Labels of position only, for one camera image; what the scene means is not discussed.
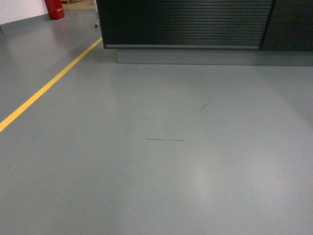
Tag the black slatted checkout counter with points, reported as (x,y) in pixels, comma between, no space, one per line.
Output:
(209,32)

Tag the red fire extinguisher box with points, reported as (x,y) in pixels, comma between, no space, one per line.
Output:
(55,9)

